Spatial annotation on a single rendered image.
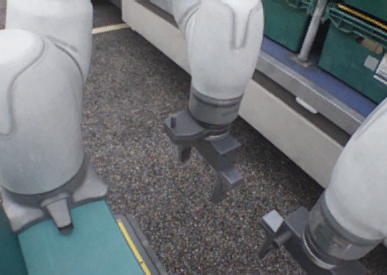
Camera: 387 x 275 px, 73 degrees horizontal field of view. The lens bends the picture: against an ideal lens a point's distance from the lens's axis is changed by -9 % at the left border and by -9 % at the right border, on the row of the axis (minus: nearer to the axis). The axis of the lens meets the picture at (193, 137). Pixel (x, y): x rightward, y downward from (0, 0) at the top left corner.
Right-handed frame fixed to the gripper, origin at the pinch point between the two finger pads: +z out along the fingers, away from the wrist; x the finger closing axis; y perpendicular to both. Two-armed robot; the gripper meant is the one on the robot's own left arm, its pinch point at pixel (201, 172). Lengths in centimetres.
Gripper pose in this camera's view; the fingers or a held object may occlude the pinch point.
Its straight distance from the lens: 63.8
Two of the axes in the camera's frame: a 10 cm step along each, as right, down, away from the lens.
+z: -1.1, 7.3, 6.8
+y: 8.2, -3.1, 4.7
